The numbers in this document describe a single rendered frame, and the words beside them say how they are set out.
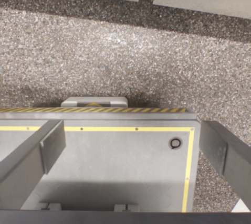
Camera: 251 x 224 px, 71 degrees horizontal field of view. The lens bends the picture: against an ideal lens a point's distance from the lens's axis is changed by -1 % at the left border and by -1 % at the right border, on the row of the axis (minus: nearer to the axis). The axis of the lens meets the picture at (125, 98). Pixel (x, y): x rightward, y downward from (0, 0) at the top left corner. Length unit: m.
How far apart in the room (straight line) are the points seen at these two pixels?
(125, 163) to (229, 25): 0.69
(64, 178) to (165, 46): 0.63
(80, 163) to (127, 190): 0.18
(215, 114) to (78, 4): 0.78
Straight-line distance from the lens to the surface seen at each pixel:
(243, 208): 1.31
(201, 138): 0.17
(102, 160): 0.58
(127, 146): 0.55
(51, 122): 0.17
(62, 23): 0.86
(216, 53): 0.89
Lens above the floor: 0.80
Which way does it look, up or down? 75 degrees down
